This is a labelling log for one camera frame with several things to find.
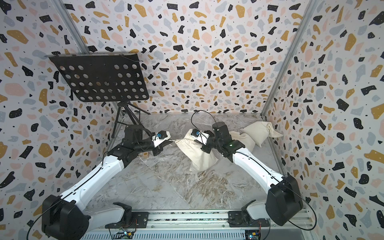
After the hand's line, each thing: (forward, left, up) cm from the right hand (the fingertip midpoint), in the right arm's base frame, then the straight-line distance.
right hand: (198, 137), depth 79 cm
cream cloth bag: (+10, -28, -14) cm, 33 cm away
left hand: (-3, +14, +2) cm, 15 cm away
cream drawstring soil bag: (-9, -1, -6) cm, 11 cm away
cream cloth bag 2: (+17, -40, -15) cm, 46 cm away
